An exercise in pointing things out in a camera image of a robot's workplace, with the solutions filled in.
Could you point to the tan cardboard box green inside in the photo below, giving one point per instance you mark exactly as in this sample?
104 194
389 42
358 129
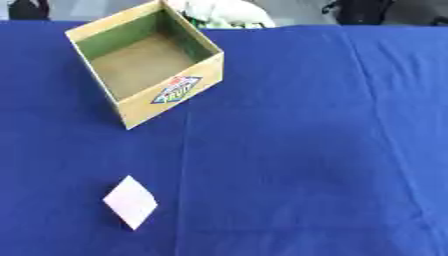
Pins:
146 66

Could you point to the white crumpled bag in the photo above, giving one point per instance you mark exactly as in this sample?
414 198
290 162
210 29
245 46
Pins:
227 12

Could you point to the white square block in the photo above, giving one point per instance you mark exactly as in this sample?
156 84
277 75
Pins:
130 202

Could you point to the dark chair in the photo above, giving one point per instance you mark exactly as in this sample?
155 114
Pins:
385 11

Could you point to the black bag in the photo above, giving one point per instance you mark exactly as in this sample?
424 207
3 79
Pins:
27 9

